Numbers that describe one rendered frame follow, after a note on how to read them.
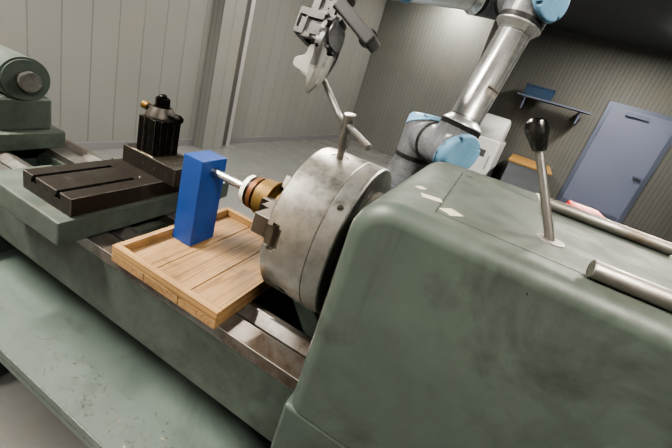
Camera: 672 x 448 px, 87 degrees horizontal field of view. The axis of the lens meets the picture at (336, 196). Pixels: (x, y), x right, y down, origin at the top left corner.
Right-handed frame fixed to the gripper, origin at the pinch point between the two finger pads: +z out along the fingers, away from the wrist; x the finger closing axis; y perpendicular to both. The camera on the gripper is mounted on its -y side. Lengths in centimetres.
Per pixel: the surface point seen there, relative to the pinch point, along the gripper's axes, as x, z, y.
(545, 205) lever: 10.8, 6.8, -45.6
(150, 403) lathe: -2, 82, 10
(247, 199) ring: 0.1, 27.0, 4.6
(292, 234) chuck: 12.3, 26.1, -13.4
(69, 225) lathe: 12, 47, 36
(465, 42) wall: -574, -268, 69
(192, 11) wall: -219, -75, 281
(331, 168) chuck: 7.1, 13.6, -13.3
